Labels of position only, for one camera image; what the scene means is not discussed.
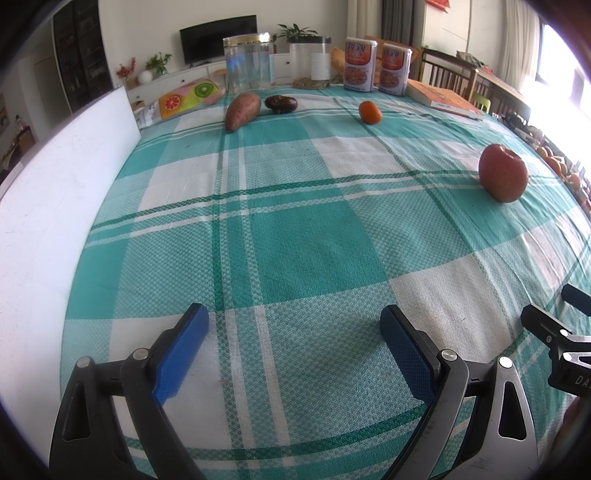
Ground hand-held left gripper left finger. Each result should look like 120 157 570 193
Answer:
48 303 210 480

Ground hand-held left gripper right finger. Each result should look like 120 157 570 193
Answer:
379 304 541 480

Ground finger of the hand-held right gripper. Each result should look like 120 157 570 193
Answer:
520 304 574 344
561 283 591 317

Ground red apple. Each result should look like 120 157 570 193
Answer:
478 143 530 204

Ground small sweet potato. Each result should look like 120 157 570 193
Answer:
224 93 264 134

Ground person's right hand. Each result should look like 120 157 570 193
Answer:
551 397 585 468

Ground basket of oranges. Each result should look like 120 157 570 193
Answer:
536 143 591 204

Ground green plaid tablecloth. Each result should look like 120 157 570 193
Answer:
60 83 591 478

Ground white foam board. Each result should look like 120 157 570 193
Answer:
0 86 143 462

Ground window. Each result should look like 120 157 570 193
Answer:
522 11 591 139

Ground orange book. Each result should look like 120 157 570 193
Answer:
406 79 485 121

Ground wooden chair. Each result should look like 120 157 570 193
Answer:
419 46 532 116

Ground fruit print tissue pack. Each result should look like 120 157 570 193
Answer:
158 78 221 114

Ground white curtain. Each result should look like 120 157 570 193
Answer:
499 0 541 93

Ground white TV cabinet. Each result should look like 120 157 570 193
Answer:
126 51 296 104

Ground white red food can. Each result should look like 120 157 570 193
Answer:
342 38 379 92
379 44 413 96

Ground red flower plant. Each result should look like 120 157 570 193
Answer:
115 57 138 89

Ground green plant in vase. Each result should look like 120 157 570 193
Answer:
145 52 172 78

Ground glass jar gold lid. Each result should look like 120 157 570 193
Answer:
222 33 273 93

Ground clear jar black lid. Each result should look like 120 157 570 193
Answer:
289 36 332 89

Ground orange lounge chair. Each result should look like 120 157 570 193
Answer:
330 36 423 70

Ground black television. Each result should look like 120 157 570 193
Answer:
179 15 258 65

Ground dark glass cabinet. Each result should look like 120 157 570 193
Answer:
52 0 114 114

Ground grey curtain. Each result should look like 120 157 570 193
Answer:
381 0 416 47

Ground large green potted plant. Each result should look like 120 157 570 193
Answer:
276 23 319 43

